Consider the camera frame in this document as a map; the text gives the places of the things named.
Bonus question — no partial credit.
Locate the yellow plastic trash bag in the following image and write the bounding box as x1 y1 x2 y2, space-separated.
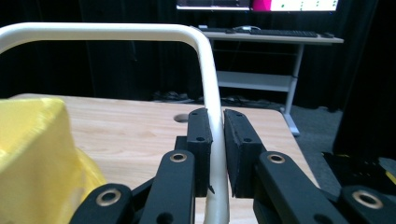
0 96 107 224

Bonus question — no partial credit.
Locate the white bin rim ring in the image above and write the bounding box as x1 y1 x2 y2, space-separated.
0 21 232 224

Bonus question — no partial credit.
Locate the black yellow striped stand base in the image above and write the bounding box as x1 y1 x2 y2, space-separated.
322 151 396 195

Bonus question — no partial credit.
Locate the bundle of floor cables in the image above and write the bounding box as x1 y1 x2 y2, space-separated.
151 91 283 110

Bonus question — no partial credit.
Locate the computer monitor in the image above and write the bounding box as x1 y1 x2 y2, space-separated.
251 0 340 13

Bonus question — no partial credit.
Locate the grey metal stand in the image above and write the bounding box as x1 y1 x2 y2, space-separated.
198 26 346 138

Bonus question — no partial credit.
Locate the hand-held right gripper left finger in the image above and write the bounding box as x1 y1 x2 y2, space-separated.
174 107 215 199

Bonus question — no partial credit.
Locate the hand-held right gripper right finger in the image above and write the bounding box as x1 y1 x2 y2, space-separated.
222 108 268 200

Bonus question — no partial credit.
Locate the black keyboard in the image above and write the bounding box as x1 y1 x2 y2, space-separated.
249 28 319 39

